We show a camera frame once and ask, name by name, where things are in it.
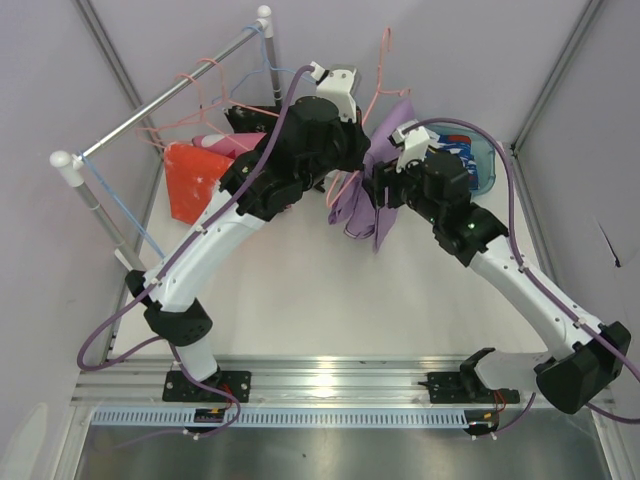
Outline purple trousers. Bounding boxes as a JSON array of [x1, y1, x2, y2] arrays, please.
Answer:
[[327, 95, 419, 254]]

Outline blue white patterned trousers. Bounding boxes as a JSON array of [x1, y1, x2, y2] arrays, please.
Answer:
[[438, 133, 479, 191]]

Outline pink hanger of orange trousers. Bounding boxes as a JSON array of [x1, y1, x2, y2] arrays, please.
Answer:
[[325, 26, 411, 209]]

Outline orange trousers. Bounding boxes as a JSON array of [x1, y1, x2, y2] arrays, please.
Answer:
[[164, 143, 232, 225]]

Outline light blue wire hanger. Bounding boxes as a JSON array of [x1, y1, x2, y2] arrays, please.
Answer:
[[79, 152, 164, 258]]

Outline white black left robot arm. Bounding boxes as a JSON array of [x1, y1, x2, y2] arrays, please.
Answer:
[[126, 94, 370, 383]]

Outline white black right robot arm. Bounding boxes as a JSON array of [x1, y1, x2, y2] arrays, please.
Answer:
[[366, 152, 631, 414]]

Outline black white trousers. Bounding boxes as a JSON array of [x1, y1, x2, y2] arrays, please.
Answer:
[[224, 105, 280, 133]]

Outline pink patterned trousers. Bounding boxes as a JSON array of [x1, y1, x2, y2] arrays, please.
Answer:
[[192, 133, 265, 159]]

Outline pink hanger of black trousers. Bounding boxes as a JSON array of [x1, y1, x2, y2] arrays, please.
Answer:
[[198, 57, 279, 118]]

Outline teal plastic basin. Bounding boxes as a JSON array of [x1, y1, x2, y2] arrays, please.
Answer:
[[426, 123, 496, 196]]

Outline metal clothes rack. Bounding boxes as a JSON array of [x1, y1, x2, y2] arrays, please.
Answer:
[[49, 4, 281, 281]]

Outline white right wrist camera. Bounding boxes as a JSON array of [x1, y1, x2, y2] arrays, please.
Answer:
[[389, 119, 438, 173]]

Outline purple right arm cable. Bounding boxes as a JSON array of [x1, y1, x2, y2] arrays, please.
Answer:
[[407, 118, 640, 425]]

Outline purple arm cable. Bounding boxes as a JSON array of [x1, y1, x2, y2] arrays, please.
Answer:
[[77, 64, 321, 372], [407, 118, 640, 425]]

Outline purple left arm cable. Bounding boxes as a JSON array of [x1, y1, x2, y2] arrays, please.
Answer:
[[77, 64, 321, 372]]

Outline white slotted cable duct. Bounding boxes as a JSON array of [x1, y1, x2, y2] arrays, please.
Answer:
[[91, 406, 469, 429]]

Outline aluminium mounting rail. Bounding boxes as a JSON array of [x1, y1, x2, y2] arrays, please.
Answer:
[[72, 353, 616, 407]]

